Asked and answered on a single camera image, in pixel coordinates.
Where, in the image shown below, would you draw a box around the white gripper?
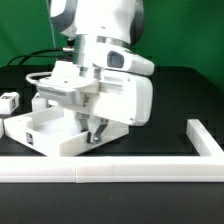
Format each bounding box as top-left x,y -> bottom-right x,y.
76,43 -> 155,145

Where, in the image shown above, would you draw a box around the white square tabletop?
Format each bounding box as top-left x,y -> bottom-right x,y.
4,107 -> 129,157

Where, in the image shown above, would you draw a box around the white block left edge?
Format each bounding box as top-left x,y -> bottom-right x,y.
0,118 -> 4,139

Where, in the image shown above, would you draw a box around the white L-shaped fence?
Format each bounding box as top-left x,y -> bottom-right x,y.
0,119 -> 224,183

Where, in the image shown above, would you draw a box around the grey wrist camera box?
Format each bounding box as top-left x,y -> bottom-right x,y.
37,61 -> 100,107

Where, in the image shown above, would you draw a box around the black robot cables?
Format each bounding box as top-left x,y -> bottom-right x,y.
6,36 -> 77,67

